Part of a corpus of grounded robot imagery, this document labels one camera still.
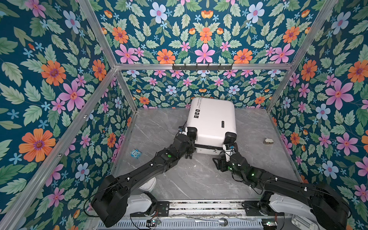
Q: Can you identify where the black suitcase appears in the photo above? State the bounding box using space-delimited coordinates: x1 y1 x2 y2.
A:
185 97 237 156

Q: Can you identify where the black hook rail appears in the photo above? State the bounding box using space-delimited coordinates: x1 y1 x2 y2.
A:
172 63 233 71

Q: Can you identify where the small blue patterned box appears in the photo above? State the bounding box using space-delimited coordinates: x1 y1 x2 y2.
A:
130 149 142 159

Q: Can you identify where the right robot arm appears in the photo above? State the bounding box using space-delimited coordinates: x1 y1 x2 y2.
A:
213 144 351 230

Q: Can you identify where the metal spoon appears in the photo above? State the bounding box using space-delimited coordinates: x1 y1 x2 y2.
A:
195 218 229 227

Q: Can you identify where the small grey white object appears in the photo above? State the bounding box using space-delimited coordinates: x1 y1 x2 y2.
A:
263 138 274 145

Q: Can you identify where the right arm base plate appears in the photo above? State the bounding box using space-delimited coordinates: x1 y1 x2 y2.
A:
241 199 285 217

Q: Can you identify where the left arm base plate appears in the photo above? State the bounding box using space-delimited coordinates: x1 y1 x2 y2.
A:
131 201 170 218

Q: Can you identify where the white square clock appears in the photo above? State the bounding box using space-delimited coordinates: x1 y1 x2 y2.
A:
139 177 157 192

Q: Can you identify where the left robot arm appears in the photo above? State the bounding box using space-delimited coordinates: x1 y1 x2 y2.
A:
91 133 195 228

